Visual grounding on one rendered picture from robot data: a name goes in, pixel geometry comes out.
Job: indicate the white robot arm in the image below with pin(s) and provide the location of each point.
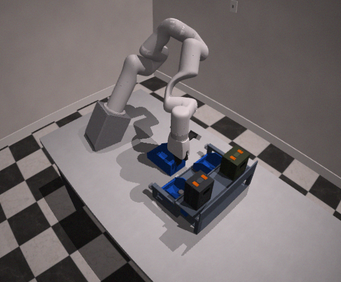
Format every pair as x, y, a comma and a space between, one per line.
153, 55

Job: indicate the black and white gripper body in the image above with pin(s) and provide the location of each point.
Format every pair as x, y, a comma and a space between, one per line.
178, 148

